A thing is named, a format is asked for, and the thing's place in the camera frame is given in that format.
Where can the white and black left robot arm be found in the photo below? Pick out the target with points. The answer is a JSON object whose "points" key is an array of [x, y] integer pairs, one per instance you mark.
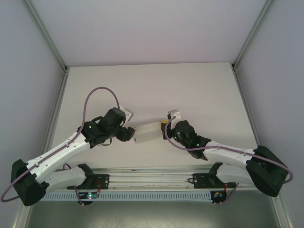
{"points": [[59, 152]]}

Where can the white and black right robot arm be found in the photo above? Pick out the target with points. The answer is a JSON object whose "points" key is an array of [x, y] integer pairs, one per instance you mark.
{"points": [[228, 152]]}

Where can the small circuit board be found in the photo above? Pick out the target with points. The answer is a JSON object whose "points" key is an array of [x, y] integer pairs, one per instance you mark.
{"points": [[217, 195]]}

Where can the circuit board with green light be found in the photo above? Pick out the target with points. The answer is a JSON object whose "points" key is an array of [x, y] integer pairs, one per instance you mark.
{"points": [[89, 195]]}

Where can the grey metal sheet panel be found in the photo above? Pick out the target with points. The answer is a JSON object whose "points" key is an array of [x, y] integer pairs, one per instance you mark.
{"points": [[152, 215]]}

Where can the aluminium mounting rail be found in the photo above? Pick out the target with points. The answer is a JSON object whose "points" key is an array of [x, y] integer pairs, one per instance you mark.
{"points": [[154, 177]]}

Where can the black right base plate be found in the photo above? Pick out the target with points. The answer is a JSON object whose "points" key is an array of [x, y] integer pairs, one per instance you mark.
{"points": [[200, 180]]}

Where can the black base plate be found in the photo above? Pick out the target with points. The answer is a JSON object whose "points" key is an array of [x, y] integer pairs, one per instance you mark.
{"points": [[102, 181], [200, 180]]}

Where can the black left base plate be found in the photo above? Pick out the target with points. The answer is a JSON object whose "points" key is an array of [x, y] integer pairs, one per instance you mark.
{"points": [[102, 181]]}

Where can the aluminium table side rail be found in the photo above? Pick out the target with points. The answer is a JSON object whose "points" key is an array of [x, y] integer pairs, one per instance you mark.
{"points": [[51, 123], [247, 114]]}

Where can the aluminium frame post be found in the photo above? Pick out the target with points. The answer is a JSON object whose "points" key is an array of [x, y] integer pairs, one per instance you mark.
{"points": [[254, 33], [45, 35]]}

